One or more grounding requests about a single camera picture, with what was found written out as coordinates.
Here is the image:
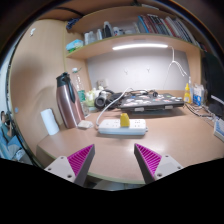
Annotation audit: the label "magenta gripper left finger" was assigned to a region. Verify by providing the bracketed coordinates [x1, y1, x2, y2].
[45, 144, 95, 186]

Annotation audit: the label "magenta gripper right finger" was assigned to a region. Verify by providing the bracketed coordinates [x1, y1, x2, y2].
[134, 144, 183, 184]

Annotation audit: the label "yellow charger plug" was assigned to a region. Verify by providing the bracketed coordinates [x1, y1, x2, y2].
[120, 113, 130, 127]

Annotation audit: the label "small white tissue pack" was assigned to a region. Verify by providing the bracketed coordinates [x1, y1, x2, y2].
[78, 120, 93, 129]

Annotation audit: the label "white power strip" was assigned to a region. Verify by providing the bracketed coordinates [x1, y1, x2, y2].
[98, 119, 147, 135]

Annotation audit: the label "white paper towel roll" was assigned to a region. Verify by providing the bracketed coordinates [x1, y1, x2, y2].
[41, 108, 59, 135]

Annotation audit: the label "copper thermos jug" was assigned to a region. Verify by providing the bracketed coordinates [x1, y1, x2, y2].
[56, 72, 85, 129]

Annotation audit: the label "black laptop with stickers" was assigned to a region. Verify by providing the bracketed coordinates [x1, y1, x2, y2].
[119, 93, 184, 112]

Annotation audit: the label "yellow glue bottle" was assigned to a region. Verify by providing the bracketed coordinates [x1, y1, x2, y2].
[184, 83, 192, 103]

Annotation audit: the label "black headphones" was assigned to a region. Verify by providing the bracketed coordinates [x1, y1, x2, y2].
[94, 89, 114, 109]

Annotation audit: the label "white blue carton box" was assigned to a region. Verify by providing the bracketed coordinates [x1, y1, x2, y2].
[193, 84, 204, 106]

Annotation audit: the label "clear plastic water bottle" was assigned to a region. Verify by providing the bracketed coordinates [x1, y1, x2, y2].
[72, 68, 89, 117]

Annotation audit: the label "black monitor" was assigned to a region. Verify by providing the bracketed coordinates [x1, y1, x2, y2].
[202, 52, 224, 117]

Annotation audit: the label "teal tissue box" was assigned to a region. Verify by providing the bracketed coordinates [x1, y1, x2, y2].
[66, 39, 83, 51]

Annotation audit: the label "LED light strip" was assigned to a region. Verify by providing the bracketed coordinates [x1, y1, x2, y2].
[112, 43, 168, 51]

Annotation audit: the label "white bottles on shelf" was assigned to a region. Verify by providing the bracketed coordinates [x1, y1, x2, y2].
[84, 21, 124, 45]

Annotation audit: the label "row of books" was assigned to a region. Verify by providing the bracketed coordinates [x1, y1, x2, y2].
[136, 14, 199, 46]

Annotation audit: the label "white power strip cable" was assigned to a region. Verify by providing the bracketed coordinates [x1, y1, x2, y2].
[95, 87, 134, 130]

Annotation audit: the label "white hanging cable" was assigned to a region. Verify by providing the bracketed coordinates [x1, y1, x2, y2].
[162, 46, 188, 90]

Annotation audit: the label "wooden wall shelf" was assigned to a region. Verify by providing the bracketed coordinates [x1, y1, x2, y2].
[67, 6, 200, 59]

